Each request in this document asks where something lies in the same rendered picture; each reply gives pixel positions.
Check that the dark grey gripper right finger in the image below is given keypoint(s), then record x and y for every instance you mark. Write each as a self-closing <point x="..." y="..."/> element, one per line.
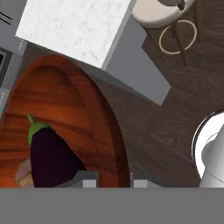
<point x="140" y="177"/>

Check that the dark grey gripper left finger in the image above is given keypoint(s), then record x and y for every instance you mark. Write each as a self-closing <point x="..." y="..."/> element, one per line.
<point x="87" y="176"/>

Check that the purple eggplant with green stem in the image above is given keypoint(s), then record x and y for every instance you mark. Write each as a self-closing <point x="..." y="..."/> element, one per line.
<point x="51" y="157"/>

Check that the tan chicken drumstick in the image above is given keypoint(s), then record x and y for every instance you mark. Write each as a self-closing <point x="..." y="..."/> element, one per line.
<point x="24" y="175"/>

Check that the white round object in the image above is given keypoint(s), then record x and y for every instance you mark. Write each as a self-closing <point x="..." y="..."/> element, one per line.
<point x="211" y="151"/>

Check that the brown wooden plate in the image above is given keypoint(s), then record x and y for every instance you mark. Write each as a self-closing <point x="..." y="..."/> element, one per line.
<point x="58" y="96"/>

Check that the grey cabinet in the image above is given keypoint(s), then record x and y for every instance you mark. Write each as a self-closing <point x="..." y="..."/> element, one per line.
<point x="11" y="64"/>

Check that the white marble kitchen island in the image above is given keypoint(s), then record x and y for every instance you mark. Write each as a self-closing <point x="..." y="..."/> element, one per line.
<point x="78" y="29"/>

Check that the beige round stool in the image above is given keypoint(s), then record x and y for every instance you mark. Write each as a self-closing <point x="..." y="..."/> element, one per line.
<point x="159" y="11"/>

